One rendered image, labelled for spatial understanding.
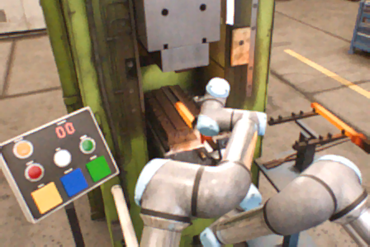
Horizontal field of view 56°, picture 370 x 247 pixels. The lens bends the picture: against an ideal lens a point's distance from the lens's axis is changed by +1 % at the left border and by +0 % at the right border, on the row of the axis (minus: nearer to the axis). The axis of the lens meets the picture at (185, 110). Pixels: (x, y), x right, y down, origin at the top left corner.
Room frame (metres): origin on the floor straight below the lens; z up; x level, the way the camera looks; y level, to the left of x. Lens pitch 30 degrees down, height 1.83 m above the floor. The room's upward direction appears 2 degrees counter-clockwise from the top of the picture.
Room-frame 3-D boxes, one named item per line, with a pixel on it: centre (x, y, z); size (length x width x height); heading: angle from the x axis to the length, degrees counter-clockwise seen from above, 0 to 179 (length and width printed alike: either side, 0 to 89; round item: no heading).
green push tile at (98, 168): (1.00, 0.33, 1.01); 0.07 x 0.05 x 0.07; 134
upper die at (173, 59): (1.48, 0.06, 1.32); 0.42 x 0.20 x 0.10; 19
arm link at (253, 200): (0.85, -0.19, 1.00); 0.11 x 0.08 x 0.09; 19
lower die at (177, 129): (1.48, 0.06, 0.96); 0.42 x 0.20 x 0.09; 19
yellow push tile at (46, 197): (0.86, 0.47, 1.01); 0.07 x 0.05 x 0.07; 134
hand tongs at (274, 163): (1.47, -0.67, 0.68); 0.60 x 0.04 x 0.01; 113
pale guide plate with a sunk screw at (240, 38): (1.51, -0.27, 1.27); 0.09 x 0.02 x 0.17; 109
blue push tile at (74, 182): (0.93, 0.40, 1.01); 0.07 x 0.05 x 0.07; 134
